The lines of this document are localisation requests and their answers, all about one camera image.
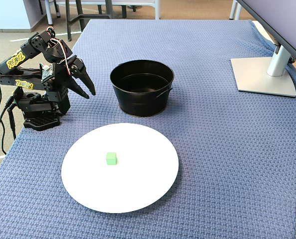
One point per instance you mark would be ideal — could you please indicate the white round plate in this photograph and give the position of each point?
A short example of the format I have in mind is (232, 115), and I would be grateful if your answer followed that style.
(128, 189)

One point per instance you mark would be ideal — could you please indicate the black metal stool frame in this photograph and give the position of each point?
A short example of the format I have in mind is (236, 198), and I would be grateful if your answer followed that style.
(74, 21)

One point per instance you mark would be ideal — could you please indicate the blue woven tablecloth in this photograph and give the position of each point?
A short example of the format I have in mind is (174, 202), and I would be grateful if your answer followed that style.
(212, 149)

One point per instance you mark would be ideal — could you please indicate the white table leg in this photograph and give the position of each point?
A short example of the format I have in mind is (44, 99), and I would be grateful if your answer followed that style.
(233, 10)
(157, 10)

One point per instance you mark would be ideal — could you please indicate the white chair leg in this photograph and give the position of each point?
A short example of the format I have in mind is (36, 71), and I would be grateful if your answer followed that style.
(49, 12)

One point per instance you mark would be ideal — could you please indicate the small camera circuit board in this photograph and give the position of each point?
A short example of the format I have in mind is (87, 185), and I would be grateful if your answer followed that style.
(47, 73)

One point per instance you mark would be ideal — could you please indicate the computer monitor screen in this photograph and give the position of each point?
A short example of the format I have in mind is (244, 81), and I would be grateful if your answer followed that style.
(287, 20)

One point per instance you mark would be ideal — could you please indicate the silver monitor stand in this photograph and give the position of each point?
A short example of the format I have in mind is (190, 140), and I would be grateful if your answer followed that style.
(262, 79)

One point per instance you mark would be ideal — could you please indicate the green cube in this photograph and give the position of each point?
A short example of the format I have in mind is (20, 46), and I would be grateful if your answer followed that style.
(111, 159)

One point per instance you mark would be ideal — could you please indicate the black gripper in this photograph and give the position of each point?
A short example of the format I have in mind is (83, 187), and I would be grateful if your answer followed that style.
(76, 70)

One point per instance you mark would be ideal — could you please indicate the black metal bucket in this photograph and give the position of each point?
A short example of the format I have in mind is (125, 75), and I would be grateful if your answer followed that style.
(142, 103)

